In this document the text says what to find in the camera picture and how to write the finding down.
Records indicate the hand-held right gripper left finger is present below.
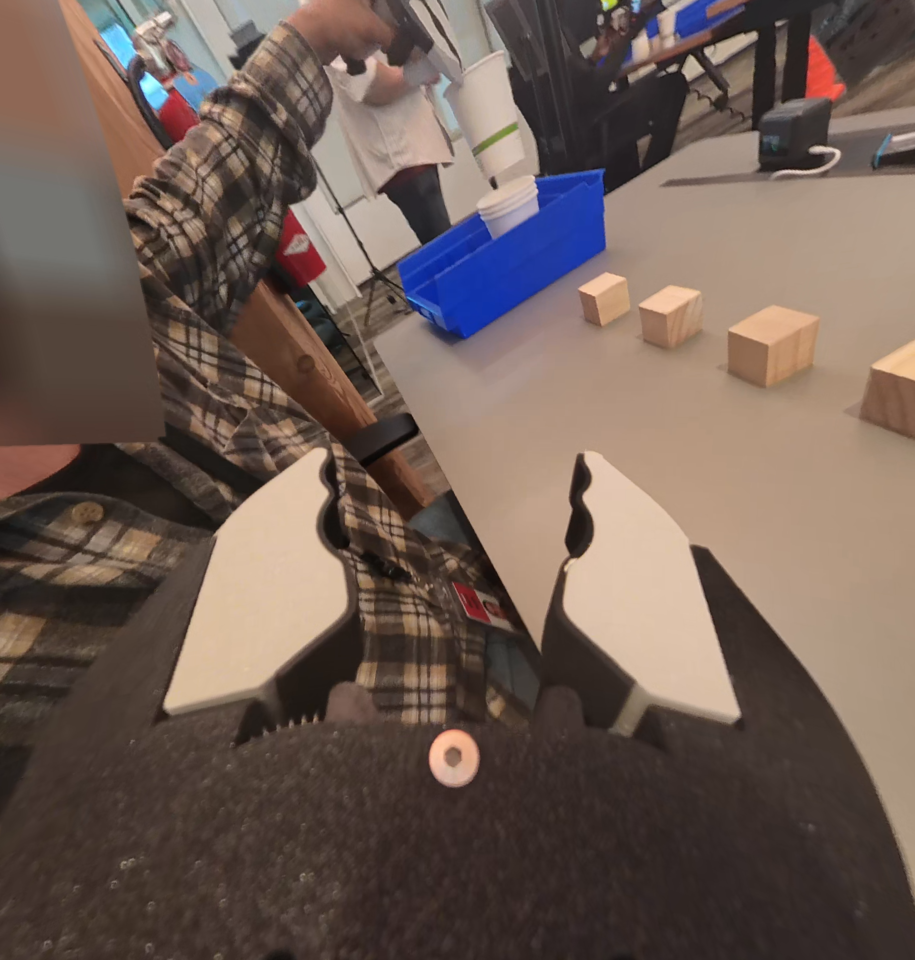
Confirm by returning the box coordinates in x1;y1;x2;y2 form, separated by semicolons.
162;447;365;727

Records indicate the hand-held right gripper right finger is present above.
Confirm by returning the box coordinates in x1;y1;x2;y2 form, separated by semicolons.
540;450;744;736

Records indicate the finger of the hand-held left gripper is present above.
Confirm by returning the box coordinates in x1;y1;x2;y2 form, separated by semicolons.
417;0;448;73
435;0;466;78

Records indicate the white cup green band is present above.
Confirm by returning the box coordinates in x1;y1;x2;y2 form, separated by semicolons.
444;51;528;181

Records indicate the white paper cup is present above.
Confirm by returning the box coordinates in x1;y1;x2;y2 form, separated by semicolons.
476;174;541;240

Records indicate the blue plastic bin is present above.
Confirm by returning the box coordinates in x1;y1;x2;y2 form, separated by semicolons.
397;168;607;339

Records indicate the wooden cube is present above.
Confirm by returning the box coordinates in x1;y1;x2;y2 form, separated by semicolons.
727;305;820;389
858;333;915;444
637;285;705;350
577;272;631;327

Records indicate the person's left forearm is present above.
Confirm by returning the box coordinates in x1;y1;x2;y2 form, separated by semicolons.
127;22;335;331

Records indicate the person's left hand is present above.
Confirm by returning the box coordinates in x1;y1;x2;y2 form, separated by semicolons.
298;0;395;61

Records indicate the small black monitor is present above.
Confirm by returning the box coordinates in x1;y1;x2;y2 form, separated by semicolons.
486;0;556;76

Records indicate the red id badge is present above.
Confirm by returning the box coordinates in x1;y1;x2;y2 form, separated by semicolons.
451;581;513;627

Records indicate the person's plaid shirt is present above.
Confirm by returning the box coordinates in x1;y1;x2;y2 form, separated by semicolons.
0;258;537;871

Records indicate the black chair armrest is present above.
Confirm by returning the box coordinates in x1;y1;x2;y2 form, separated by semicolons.
348;414;420;465

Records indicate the black tripod light stand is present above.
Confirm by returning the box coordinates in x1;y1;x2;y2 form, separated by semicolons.
315;161;414;316

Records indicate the red fire extinguisher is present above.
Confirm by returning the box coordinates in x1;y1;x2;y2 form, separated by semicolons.
127;15;327;290

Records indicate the blue parts bin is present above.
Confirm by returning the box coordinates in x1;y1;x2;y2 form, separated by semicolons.
671;0;736;39

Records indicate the wooden office desk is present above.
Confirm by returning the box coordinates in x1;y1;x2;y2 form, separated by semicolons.
622;0;811;129

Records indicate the black charger box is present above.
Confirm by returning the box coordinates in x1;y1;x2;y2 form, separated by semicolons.
757;97;834;172

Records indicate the orange traffic cone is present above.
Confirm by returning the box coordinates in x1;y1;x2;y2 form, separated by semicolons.
806;33;849;102

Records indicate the white charging cable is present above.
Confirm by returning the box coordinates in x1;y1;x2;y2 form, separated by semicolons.
768;144;843;181

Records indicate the black table cable tray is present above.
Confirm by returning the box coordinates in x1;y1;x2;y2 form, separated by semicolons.
661;105;915;187

